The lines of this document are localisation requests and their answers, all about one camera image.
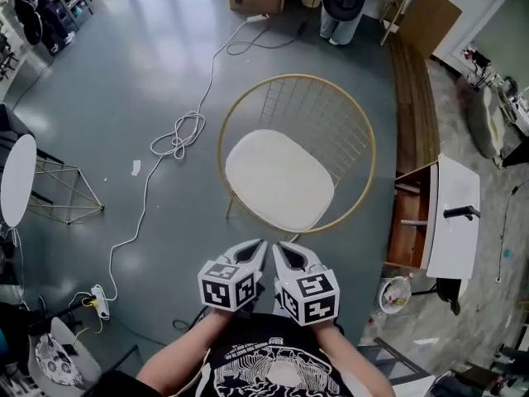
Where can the small white power strip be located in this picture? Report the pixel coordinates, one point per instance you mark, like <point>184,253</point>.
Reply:
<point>257,17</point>

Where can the white paper scrap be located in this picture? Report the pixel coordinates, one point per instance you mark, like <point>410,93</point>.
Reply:
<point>136,168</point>

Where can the white power strip yellow plug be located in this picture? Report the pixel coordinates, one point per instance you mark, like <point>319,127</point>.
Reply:
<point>101,302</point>

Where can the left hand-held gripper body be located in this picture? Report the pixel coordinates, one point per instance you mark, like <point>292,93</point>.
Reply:
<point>225,288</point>

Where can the person's black printed shirt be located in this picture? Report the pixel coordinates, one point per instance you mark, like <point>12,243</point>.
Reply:
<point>273,358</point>

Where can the brown flat board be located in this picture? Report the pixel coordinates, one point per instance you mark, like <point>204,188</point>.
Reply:
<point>432,19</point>

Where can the white waste bin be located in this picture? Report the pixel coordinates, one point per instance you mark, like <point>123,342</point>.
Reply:
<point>394,294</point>

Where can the black phone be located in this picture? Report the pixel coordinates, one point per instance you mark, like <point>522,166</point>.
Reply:
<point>70,349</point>

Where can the person's left forearm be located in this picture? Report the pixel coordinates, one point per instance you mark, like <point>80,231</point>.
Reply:
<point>186,345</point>

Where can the black white patterned cloth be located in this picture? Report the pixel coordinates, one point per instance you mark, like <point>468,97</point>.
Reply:
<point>53,360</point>

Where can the round white gold-frame side table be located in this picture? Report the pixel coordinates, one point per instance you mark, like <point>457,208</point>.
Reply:
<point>16,180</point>

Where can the person's right forearm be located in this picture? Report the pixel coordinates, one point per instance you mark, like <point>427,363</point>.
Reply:
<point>351,358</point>

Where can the grey shell chair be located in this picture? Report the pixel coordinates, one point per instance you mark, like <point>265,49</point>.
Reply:
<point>78,358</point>

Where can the dark wooden plank panel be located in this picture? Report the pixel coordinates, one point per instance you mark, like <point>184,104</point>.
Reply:
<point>413,110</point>

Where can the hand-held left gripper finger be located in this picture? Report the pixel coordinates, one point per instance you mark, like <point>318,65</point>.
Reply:
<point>261,256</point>
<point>244,245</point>

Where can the white wooden stand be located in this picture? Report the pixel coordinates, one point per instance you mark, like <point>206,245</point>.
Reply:
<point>396,11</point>

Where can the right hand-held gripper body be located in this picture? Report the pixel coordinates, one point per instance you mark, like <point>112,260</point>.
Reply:
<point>310,298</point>

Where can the white seat cushion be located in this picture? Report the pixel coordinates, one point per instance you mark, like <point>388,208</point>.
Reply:
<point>277,178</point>

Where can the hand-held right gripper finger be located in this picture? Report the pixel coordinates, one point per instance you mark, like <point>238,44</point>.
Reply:
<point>279,263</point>
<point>303,254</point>

